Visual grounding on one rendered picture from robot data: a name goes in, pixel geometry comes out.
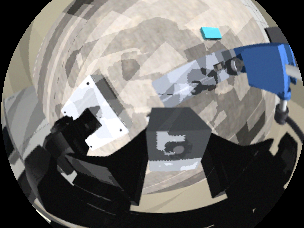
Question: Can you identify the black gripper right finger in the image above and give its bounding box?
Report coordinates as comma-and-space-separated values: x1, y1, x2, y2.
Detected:
200, 133, 275, 198

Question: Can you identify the light blue rectangular block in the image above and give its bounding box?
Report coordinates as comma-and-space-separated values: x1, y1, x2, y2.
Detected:
200, 26, 221, 41

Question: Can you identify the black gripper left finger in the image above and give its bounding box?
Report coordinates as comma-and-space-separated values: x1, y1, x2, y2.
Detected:
64, 127, 149, 206

